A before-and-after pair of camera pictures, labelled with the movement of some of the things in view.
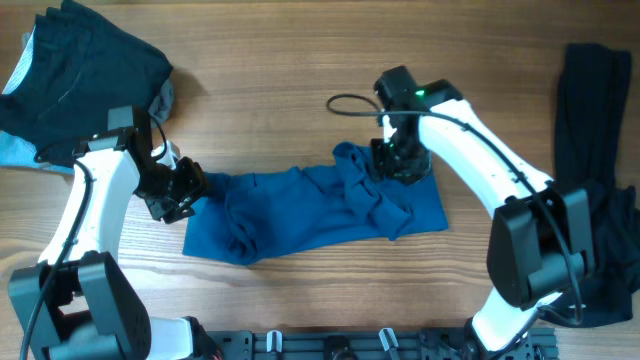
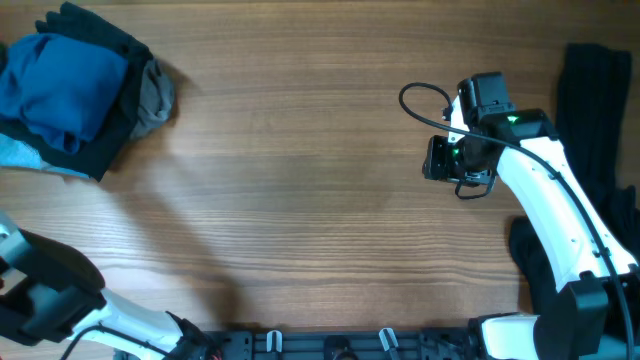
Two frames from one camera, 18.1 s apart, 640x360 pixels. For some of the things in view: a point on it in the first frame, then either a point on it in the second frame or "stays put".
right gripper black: x=400 y=163 to x=435 y=158
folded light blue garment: x=16 y=151 stays put
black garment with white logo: x=591 y=129 stays put
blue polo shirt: x=253 y=214 to x=59 y=87
